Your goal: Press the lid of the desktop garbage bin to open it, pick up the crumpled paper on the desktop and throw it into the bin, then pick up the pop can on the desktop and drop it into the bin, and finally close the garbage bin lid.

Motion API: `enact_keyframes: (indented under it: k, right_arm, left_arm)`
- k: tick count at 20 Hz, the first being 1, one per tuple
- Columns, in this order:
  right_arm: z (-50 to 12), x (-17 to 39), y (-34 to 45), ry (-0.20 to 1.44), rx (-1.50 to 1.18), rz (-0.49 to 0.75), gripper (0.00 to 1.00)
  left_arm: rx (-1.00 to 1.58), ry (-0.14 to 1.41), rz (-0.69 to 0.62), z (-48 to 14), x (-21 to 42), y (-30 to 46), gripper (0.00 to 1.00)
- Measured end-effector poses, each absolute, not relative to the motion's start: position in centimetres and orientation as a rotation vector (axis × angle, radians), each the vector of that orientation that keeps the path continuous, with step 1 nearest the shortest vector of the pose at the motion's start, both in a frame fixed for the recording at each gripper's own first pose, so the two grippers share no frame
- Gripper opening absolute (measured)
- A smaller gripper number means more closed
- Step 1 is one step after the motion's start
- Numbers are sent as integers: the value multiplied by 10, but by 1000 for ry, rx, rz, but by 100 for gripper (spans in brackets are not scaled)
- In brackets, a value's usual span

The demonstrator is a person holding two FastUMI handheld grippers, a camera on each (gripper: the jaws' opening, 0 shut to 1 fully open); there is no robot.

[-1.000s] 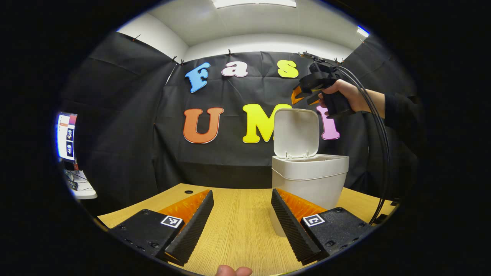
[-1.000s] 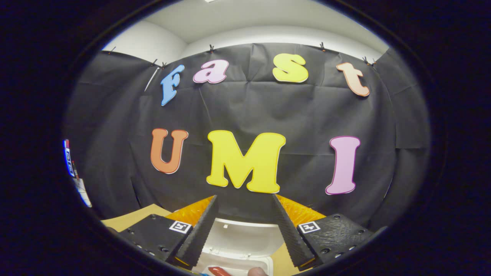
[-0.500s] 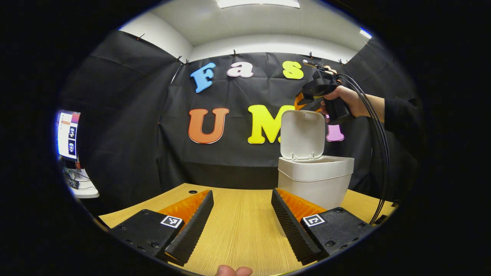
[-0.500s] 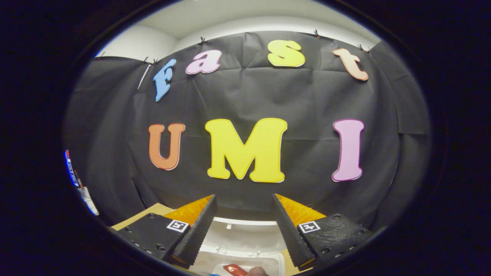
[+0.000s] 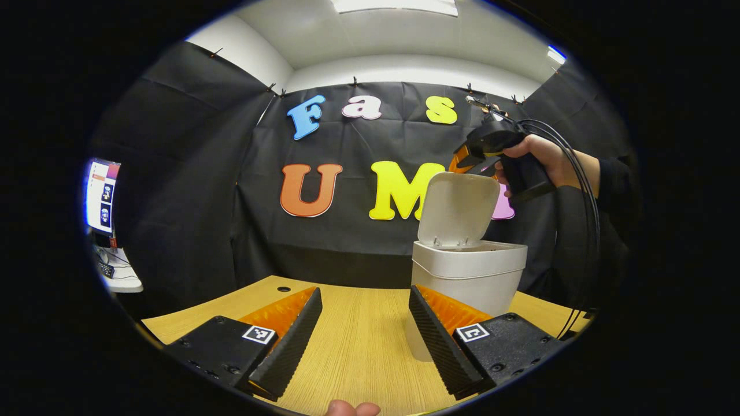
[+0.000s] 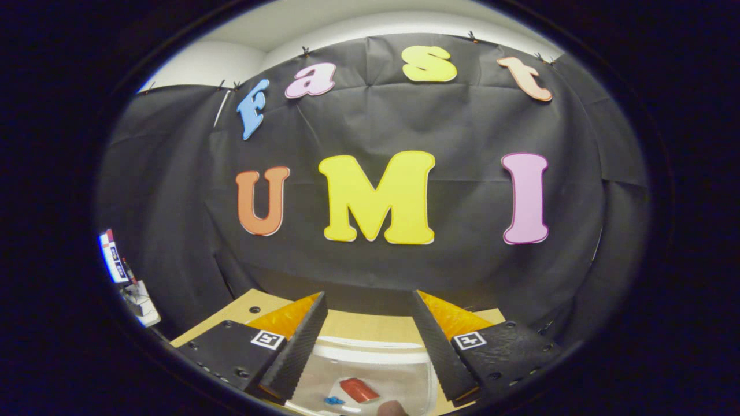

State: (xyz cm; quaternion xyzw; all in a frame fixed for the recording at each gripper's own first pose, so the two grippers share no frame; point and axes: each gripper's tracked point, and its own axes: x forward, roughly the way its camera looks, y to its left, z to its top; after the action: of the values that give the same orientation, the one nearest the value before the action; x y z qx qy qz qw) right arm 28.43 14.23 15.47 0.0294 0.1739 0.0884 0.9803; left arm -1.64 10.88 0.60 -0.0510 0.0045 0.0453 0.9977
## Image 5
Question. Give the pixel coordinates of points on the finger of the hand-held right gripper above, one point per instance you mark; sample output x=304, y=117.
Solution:
x=459, y=162

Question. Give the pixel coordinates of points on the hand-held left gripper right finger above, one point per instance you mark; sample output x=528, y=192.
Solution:
x=442, y=346

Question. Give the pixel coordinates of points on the small ceiling light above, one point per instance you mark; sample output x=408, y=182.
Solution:
x=556, y=55

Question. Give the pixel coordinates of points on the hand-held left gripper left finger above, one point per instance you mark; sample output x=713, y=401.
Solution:
x=289, y=346

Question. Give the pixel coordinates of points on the white desktop garbage bin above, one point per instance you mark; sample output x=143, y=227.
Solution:
x=468, y=266

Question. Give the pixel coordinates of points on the white side table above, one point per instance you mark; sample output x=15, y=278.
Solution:
x=121, y=282

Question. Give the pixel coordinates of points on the wooden desktop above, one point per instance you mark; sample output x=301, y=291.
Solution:
x=358, y=346

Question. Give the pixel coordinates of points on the computer monitor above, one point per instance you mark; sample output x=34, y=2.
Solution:
x=101, y=196

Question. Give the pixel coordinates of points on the ceiling light panel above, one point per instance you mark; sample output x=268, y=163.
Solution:
x=399, y=6

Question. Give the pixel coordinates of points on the black backdrop cloth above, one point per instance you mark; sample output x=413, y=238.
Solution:
x=191, y=173

